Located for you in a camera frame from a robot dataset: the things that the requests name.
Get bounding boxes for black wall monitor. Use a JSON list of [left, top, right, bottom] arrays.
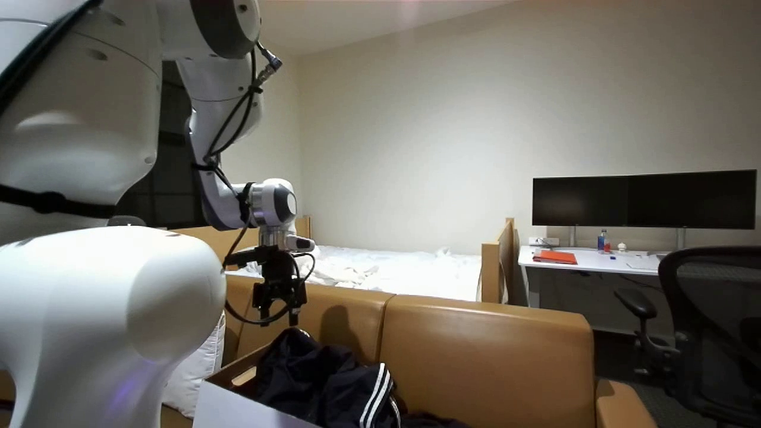
[[530, 167, 758, 232]]

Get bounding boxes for black trousers with white stripes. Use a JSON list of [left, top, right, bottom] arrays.
[[250, 325, 407, 428]]

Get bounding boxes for black office chair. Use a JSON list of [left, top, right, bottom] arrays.
[[614, 245, 761, 428]]

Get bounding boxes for brown cardboard box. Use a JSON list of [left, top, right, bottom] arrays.
[[191, 338, 390, 428]]

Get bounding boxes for brown leather sofa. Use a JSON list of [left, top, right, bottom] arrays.
[[162, 224, 660, 428]]

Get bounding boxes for light wooden bed frame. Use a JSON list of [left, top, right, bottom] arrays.
[[476, 217, 522, 307]]

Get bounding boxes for red book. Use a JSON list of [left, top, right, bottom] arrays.
[[530, 248, 580, 267]]

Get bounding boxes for dark window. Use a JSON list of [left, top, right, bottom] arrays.
[[116, 60, 210, 231]]

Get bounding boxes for white desk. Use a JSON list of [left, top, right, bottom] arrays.
[[517, 242, 685, 338]]

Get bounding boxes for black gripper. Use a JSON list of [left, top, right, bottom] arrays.
[[250, 245, 308, 333]]

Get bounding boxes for white rumpled bedding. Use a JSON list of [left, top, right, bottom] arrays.
[[223, 237, 486, 304]]

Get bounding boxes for white pillow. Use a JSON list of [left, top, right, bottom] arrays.
[[160, 311, 229, 418]]

